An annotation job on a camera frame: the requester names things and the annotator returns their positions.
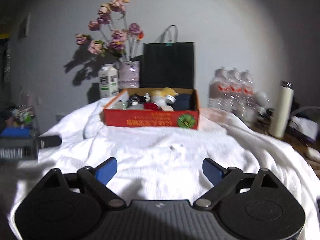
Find navy zip pouch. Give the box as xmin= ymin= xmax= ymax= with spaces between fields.
xmin=172 ymin=94 xmax=192 ymax=111

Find pack of water bottles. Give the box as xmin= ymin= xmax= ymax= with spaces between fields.
xmin=208 ymin=67 xmax=255 ymax=113

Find pile of assorted packets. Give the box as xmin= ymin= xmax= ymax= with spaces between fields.
xmin=5 ymin=102 xmax=35 ymax=128

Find white rounded object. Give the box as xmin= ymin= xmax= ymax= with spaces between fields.
xmin=306 ymin=147 xmax=320 ymax=159

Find white plastic bag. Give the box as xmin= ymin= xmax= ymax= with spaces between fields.
xmin=290 ymin=117 xmax=319 ymax=139

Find blue flat item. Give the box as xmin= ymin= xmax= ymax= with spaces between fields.
xmin=1 ymin=127 xmax=30 ymax=137

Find dark shelf unit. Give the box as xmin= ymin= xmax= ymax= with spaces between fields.
xmin=0 ymin=25 xmax=12 ymax=85

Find white thermos bottle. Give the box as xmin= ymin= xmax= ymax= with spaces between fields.
xmin=269 ymin=80 xmax=293 ymax=138

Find red cardboard box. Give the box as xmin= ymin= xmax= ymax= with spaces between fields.
xmin=102 ymin=87 xmax=200 ymax=130

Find black paper bag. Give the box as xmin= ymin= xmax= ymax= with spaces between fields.
xmin=140 ymin=25 xmax=195 ymax=90

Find white cable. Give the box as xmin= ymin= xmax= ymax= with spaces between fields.
xmin=287 ymin=106 xmax=320 ymax=120

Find black rectangular object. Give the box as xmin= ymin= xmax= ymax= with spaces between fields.
xmin=37 ymin=135 xmax=62 ymax=148

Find wooden desktop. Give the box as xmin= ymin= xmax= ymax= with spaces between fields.
xmin=250 ymin=120 xmax=320 ymax=175

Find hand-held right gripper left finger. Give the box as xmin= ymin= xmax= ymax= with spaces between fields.
xmin=41 ymin=157 xmax=127 ymax=208

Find dried pink flowers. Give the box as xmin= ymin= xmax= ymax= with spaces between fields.
xmin=75 ymin=0 xmax=145 ymax=62

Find iridescent clear plastic bag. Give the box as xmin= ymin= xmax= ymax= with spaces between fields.
xmin=110 ymin=99 xmax=128 ymax=110

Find white and yellow plush toy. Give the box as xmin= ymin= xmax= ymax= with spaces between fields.
xmin=150 ymin=87 xmax=179 ymax=105

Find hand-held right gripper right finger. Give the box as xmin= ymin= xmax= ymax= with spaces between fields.
xmin=193 ymin=157 xmax=280 ymax=210

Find white milk carton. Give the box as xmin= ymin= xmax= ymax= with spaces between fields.
xmin=98 ymin=64 xmax=119 ymax=98

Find white fluffy towel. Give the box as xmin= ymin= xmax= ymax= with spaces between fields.
xmin=9 ymin=94 xmax=320 ymax=240

